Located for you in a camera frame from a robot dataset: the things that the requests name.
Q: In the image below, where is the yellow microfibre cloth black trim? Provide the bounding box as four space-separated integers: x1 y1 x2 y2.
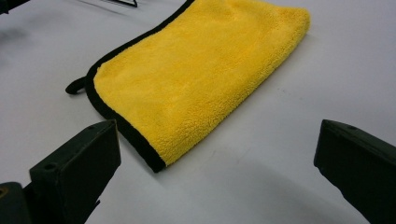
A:
64 0 312 174

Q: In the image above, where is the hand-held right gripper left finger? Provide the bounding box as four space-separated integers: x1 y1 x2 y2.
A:
22 119 122 224

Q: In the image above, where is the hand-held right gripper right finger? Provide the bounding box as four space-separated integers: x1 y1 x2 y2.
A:
313 119 396 224

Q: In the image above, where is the dark object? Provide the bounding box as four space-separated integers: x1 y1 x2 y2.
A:
0 0 32 16

